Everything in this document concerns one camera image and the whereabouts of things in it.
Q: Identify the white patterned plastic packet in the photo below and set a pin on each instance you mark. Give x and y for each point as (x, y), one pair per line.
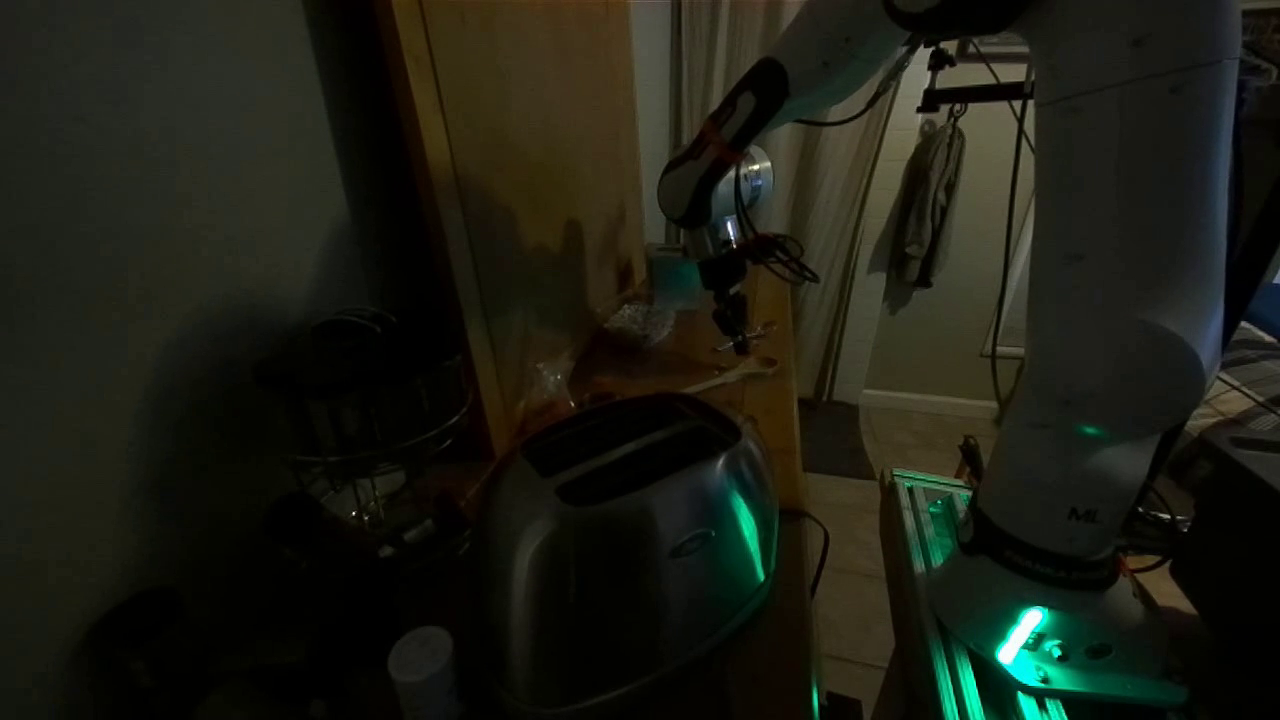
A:
(643, 326)

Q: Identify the silver toaster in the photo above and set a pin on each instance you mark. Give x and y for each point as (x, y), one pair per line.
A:
(624, 545)

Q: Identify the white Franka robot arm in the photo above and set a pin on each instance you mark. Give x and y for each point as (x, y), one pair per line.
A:
(1122, 265)

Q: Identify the blue tissue box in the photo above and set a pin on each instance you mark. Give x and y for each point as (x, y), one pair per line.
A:
(675, 281)

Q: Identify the metal robot base stand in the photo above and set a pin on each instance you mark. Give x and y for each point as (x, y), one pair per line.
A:
(1053, 640)

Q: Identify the beige curtain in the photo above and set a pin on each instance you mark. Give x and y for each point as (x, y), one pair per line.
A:
(825, 265)

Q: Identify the white bottle cap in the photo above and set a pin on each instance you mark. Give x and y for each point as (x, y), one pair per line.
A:
(425, 673)

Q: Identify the black wall bracket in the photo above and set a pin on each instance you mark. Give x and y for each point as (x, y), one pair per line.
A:
(972, 95)

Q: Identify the hanging grey cloth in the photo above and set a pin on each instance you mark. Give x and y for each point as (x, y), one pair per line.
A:
(924, 212)

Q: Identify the white rail edge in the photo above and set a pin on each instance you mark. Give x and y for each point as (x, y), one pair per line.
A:
(535, 175)

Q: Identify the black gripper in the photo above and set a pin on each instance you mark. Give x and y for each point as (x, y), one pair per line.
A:
(725, 281)

